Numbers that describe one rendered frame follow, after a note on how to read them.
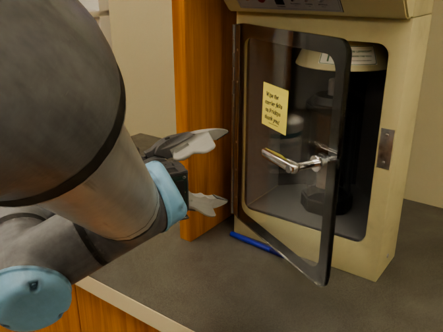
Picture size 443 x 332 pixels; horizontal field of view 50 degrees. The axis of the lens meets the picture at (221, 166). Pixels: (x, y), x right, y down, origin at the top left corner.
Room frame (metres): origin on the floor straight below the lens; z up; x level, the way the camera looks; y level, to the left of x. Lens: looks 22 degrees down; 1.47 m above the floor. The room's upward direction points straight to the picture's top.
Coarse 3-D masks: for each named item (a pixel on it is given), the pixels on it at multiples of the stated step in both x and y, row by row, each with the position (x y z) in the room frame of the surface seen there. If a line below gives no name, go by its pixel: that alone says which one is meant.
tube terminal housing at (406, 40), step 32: (416, 0) 0.74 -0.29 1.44; (320, 32) 0.83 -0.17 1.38; (352, 32) 0.80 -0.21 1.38; (384, 32) 0.76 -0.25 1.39; (416, 32) 0.76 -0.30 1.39; (416, 64) 0.79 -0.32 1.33; (384, 96) 0.76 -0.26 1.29; (416, 96) 0.81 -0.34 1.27; (384, 192) 0.74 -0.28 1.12; (384, 224) 0.74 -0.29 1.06; (352, 256) 0.77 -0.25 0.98; (384, 256) 0.77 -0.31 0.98
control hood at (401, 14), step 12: (228, 0) 0.89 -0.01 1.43; (348, 0) 0.75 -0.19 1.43; (360, 0) 0.74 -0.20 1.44; (372, 0) 0.73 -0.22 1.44; (384, 0) 0.72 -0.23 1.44; (396, 0) 0.71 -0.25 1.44; (408, 0) 0.71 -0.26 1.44; (264, 12) 0.87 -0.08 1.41; (276, 12) 0.85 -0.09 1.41; (288, 12) 0.83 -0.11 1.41; (300, 12) 0.82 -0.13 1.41; (312, 12) 0.81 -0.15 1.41; (324, 12) 0.79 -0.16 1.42; (336, 12) 0.78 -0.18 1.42; (348, 12) 0.77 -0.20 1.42; (360, 12) 0.76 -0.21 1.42; (372, 12) 0.74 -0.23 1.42; (384, 12) 0.73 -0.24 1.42; (396, 12) 0.72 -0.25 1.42; (408, 12) 0.72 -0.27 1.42
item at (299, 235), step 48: (240, 48) 0.90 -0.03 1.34; (288, 48) 0.76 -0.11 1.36; (336, 48) 0.66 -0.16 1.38; (240, 96) 0.90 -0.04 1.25; (288, 96) 0.76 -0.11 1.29; (336, 96) 0.66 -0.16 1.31; (240, 144) 0.89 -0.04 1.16; (288, 144) 0.75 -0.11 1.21; (336, 144) 0.65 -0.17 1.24; (240, 192) 0.89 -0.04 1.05; (288, 192) 0.74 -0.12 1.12; (336, 192) 0.65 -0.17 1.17; (288, 240) 0.74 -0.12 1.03
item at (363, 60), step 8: (352, 48) 0.83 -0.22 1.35; (360, 48) 0.83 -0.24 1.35; (368, 48) 0.83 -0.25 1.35; (376, 48) 0.84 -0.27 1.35; (384, 48) 0.86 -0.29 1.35; (352, 56) 0.83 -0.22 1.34; (360, 56) 0.83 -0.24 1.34; (368, 56) 0.83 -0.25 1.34; (376, 56) 0.83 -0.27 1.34; (384, 56) 0.85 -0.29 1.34; (352, 64) 0.82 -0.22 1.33; (360, 64) 0.82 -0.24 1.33; (368, 64) 0.82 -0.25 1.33; (376, 64) 0.83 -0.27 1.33; (384, 64) 0.84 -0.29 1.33
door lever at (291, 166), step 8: (264, 152) 0.72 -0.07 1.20; (272, 152) 0.71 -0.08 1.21; (272, 160) 0.70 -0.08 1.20; (280, 160) 0.68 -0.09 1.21; (288, 160) 0.68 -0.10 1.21; (312, 160) 0.68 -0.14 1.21; (288, 168) 0.66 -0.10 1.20; (296, 168) 0.66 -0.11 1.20; (304, 168) 0.67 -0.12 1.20; (312, 168) 0.69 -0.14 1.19
